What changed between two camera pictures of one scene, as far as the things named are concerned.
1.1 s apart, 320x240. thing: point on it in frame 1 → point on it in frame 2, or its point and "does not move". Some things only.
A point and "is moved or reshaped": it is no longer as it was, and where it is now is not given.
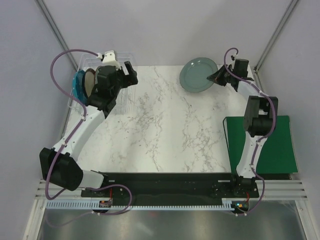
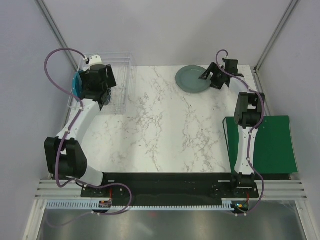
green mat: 277,156 does not move
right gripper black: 224,76 → 217,75
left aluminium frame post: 54,28 does not move
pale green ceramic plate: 193,74 is moved or reshaped
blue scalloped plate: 78,89 does not move
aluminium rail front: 274,189 does not move
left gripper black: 126,76 → 105,94
